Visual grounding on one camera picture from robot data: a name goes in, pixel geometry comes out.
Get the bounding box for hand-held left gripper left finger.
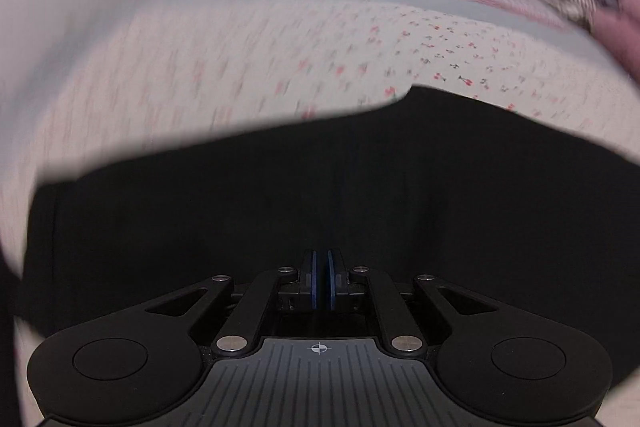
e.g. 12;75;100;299
144;249;319;359

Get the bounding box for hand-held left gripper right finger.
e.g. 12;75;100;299
327;248;497;359

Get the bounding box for black pants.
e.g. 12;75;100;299
20;86;640;388

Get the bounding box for cherry print bed sheet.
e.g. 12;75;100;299
0;0;640;427

